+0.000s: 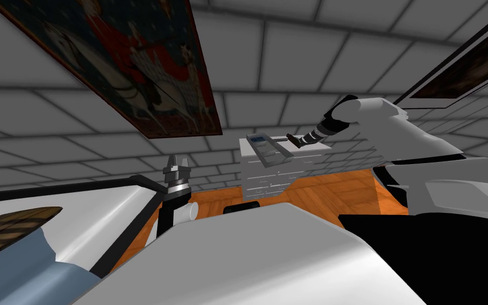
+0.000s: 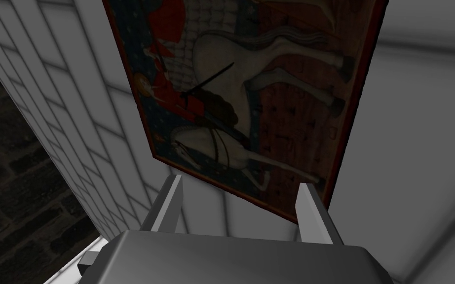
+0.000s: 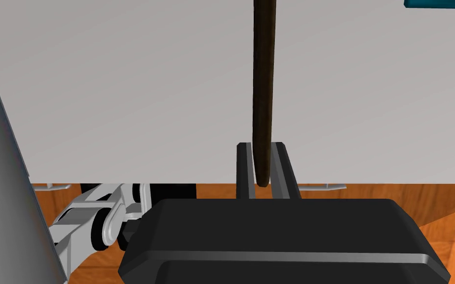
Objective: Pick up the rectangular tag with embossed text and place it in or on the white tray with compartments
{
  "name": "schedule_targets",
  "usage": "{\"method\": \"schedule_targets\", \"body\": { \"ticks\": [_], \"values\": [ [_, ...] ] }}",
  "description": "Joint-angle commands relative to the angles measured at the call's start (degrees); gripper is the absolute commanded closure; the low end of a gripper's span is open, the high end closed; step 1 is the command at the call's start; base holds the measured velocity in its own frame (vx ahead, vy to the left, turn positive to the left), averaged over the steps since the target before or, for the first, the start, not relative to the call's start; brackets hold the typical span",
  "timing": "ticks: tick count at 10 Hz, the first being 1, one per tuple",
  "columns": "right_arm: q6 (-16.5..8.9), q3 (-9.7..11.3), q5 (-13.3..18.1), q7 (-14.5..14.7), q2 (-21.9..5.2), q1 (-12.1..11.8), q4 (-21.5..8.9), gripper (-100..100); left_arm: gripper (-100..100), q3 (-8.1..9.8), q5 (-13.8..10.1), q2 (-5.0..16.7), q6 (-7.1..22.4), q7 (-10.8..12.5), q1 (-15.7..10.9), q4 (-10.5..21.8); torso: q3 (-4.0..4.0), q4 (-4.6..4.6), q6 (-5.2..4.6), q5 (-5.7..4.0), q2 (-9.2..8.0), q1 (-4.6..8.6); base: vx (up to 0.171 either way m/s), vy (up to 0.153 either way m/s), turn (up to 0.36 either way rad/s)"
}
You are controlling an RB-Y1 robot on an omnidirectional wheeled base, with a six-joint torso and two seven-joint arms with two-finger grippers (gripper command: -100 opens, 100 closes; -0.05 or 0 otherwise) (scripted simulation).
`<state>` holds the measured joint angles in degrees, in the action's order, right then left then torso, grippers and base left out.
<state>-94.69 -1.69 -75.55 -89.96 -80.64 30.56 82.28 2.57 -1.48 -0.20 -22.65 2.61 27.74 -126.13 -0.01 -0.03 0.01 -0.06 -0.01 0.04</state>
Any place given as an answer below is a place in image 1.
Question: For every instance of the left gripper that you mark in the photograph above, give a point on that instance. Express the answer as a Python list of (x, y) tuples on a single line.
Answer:
[(177, 174)]

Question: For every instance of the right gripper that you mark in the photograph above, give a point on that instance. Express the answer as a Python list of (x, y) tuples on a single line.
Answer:
[(297, 141)]

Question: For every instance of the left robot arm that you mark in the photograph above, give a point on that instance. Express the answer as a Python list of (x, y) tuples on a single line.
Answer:
[(166, 214)]

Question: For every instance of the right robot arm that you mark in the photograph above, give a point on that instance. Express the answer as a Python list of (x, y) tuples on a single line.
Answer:
[(422, 178)]

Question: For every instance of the grey open drawer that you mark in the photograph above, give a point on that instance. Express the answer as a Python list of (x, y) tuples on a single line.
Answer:
[(271, 153)]

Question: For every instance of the white drawer cabinet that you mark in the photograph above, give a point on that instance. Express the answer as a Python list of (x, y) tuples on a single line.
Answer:
[(286, 178)]

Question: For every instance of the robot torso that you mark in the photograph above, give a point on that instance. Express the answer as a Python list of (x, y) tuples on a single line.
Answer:
[(252, 258)]

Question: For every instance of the horse painting with dark frame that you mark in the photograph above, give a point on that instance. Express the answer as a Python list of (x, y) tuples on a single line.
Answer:
[(142, 63)]

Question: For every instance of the dark picture with white frame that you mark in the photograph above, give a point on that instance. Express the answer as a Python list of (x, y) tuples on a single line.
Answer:
[(468, 67)]

